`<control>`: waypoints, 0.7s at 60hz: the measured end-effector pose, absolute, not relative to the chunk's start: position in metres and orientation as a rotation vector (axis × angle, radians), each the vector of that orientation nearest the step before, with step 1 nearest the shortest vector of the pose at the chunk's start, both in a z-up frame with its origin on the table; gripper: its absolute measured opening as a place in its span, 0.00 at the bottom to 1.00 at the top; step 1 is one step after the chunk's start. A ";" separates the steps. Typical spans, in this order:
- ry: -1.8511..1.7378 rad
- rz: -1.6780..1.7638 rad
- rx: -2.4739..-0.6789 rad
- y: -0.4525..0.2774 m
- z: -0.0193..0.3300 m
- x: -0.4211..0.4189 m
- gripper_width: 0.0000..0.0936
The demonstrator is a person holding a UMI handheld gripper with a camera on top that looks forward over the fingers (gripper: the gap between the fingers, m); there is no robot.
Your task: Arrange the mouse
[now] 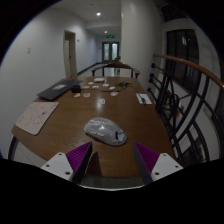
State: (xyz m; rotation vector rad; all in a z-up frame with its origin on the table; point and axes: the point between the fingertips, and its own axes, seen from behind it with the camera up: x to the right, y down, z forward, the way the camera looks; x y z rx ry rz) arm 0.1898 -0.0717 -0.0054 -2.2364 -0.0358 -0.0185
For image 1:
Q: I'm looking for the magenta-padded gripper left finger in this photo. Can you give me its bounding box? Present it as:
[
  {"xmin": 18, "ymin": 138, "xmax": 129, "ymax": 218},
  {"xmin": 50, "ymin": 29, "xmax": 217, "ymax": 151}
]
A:
[{"xmin": 40, "ymin": 141, "xmax": 94, "ymax": 185}]

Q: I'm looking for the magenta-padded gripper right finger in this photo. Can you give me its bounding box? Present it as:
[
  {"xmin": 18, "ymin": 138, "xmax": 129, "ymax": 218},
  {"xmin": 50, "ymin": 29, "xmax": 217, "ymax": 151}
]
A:
[{"xmin": 132, "ymin": 141, "xmax": 185, "ymax": 186}]

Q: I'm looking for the beige printed mouse pad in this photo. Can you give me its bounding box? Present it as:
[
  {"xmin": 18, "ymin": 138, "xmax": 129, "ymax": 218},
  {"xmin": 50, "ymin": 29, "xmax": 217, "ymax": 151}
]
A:
[{"xmin": 14, "ymin": 101, "xmax": 60, "ymax": 136}]

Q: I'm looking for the white paper sheet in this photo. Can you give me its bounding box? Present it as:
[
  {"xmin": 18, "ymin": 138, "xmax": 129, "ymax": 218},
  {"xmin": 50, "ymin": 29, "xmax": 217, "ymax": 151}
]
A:
[{"xmin": 135, "ymin": 92, "xmax": 153, "ymax": 106}]

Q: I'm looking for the closed dark laptop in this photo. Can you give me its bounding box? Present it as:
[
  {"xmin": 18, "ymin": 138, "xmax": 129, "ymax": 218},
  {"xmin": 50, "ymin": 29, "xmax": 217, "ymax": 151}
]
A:
[{"xmin": 37, "ymin": 79, "xmax": 84, "ymax": 102}]

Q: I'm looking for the small black box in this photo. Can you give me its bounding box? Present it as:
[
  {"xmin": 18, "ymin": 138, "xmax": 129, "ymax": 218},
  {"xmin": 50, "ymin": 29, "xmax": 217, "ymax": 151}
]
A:
[{"xmin": 70, "ymin": 84, "xmax": 82, "ymax": 94}]

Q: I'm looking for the black railing with wooden handrail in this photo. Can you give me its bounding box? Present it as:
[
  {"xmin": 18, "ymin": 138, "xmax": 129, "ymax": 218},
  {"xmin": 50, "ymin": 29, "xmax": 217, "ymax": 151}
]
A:
[{"xmin": 146, "ymin": 53, "xmax": 224, "ymax": 168}]

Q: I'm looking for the dark window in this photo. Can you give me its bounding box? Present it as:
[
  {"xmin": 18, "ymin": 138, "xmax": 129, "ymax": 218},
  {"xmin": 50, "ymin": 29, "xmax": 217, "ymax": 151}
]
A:
[{"xmin": 165, "ymin": 29, "xmax": 200, "ymax": 93}]

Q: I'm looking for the wooden armchair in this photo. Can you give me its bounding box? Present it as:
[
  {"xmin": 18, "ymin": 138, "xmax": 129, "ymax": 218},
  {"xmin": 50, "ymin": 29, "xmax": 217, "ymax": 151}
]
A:
[{"xmin": 90, "ymin": 56, "xmax": 141, "ymax": 80}]

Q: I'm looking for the pale side door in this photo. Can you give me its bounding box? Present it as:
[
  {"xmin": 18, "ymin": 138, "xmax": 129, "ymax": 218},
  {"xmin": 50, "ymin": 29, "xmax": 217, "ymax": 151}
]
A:
[{"xmin": 63, "ymin": 29, "xmax": 78, "ymax": 79}]

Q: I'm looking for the glazed double door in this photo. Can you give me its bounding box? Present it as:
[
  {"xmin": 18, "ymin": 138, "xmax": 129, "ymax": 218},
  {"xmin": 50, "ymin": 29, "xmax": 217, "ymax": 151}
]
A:
[{"xmin": 101, "ymin": 41, "xmax": 120, "ymax": 63}]

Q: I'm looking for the black cable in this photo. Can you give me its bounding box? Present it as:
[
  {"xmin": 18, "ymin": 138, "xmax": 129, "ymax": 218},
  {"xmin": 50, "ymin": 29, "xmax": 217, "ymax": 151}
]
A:
[{"xmin": 79, "ymin": 80, "xmax": 147, "ymax": 104}]

